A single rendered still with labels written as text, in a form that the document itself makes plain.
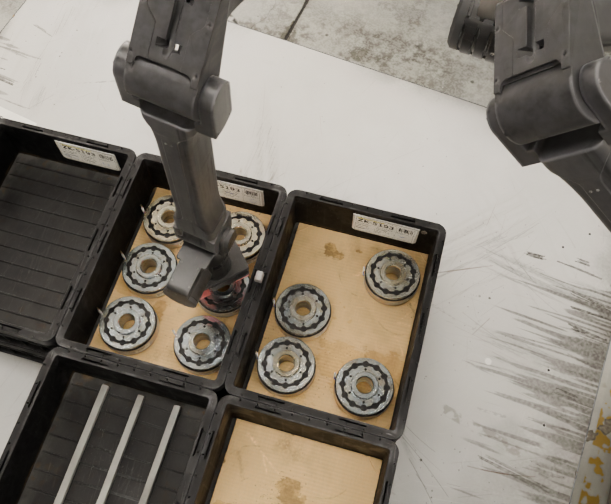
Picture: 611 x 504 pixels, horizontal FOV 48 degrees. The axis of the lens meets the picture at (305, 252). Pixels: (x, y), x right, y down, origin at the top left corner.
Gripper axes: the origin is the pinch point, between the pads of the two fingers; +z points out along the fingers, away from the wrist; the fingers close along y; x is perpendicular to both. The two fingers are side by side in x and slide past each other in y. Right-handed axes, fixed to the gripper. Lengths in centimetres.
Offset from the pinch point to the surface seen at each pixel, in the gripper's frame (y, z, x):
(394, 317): 25.7, 4.7, -19.6
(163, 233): -5.4, 1.2, 15.0
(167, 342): -13.5, 3.7, -4.3
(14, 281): -34.5, 3.7, 20.6
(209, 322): -5.1, 1.0, -5.4
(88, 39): -1, 19, 83
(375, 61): 93, 93, 90
